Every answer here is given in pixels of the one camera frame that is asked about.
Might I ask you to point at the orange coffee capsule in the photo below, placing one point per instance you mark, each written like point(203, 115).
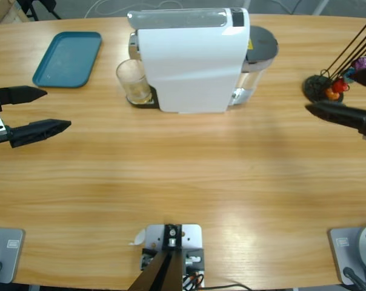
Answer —
point(332, 94)

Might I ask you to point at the teal plastic serving tray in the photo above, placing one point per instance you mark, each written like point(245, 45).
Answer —
point(66, 59)

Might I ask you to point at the wooden crate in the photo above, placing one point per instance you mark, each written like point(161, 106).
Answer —
point(1, 10)

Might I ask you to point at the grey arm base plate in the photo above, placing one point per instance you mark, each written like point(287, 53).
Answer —
point(10, 254)
point(342, 251)

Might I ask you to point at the white tape tab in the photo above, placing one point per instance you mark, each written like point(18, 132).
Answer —
point(138, 238)

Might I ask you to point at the black camera post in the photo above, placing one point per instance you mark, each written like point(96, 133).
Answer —
point(158, 272)

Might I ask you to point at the light blue coffee capsule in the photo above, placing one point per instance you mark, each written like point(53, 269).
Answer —
point(349, 74)

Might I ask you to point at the black drip tray metal grate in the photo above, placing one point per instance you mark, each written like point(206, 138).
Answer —
point(154, 100)

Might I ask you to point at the black chair legs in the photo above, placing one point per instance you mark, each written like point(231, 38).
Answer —
point(40, 7)

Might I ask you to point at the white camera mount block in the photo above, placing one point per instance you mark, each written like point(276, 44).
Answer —
point(192, 239)

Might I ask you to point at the clear glass cup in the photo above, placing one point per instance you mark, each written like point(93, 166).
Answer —
point(134, 82)

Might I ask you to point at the clear water tank grey lid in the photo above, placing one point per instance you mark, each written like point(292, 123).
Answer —
point(261, 42)

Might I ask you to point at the silver coffee machine lever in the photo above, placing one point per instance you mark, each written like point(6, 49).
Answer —
point(177, 18)

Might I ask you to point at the purple coffee capsule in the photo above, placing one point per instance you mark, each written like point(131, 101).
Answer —
point(361, 63)

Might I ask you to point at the red coffee capsule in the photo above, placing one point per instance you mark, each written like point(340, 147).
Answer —
point(340, 85)

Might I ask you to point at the grey metal leg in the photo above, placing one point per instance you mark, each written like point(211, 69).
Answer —
point(247, 3)

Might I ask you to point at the white capsule coffee machine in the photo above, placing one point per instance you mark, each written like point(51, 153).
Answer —
point(195, 69)

